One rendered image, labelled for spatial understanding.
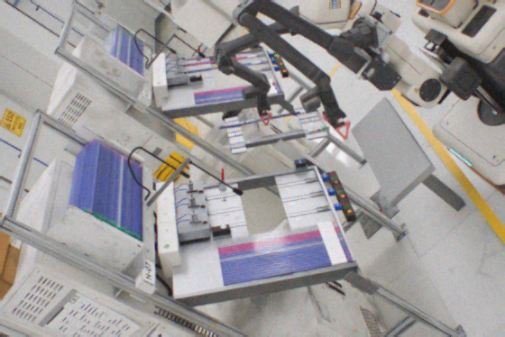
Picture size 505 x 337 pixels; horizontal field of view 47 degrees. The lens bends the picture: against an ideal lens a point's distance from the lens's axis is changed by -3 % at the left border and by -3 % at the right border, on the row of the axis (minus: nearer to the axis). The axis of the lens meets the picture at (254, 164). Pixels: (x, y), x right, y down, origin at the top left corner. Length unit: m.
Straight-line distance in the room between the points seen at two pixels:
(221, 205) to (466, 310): 1.21
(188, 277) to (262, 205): 1.61
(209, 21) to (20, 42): 2.47
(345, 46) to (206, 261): 1.01
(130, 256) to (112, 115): 1.36
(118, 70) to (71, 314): 1.59
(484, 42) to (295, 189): 1.04
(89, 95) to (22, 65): 2.14
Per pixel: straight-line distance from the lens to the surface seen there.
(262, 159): 3.71
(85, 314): 2.36
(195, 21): 7.04
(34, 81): 5.57
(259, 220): 3.99
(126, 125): 3.52
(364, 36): 2.21
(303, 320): 2.61
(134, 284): 2.21
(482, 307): 2.85
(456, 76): 2.53
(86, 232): 2.23
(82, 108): 3.48
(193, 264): 2.44
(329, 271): 2.33
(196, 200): 2.66
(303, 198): 2.69
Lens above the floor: 2.26
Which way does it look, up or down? 28 degrees down
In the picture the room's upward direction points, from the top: 57 degrees counter-clockwise
